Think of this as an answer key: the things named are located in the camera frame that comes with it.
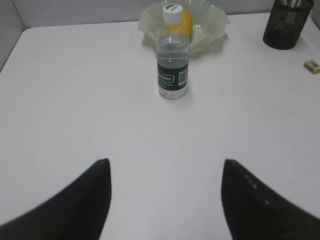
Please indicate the black mesh pen holder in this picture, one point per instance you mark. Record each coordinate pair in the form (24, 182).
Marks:
(286, 22)

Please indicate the yellow eraser with barcode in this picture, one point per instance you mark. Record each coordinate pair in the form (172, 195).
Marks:
(312, 66)

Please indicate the clear water bottle green label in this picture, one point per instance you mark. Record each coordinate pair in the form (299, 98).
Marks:
(172, 53)

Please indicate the yellow mango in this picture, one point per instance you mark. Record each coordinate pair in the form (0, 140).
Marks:
(187, 23)

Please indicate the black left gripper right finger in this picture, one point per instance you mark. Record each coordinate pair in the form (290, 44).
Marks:
(254, 211)

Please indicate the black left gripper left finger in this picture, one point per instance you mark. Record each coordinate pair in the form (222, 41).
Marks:
(78, 212)

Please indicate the pale green wavy glass plate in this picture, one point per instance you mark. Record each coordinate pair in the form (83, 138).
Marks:
(209, 25)

